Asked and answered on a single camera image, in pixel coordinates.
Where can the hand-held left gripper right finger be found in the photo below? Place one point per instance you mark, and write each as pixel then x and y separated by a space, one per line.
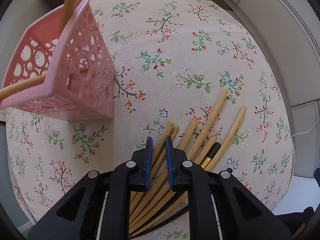
pixel 169 160

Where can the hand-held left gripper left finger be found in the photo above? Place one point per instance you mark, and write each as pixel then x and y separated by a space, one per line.
pixel 149 160

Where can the black chopstick with gold band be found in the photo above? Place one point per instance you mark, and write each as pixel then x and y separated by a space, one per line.
pixel 212 152

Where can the bunch of bamboo chopsticks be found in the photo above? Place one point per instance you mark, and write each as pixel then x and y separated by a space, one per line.
pixel 212 120

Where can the pink perforated plastic basket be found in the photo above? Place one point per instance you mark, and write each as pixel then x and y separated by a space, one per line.
pixel 82 55

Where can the long bamboo chopstick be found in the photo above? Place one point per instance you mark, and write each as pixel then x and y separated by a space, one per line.
pixel 71 2
pixel 22 86

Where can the floral tablecloth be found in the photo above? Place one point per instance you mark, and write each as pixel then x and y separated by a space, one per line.
pixel 175 55

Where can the dark cloth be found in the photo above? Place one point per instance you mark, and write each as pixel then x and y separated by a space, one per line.
pixel 295 222

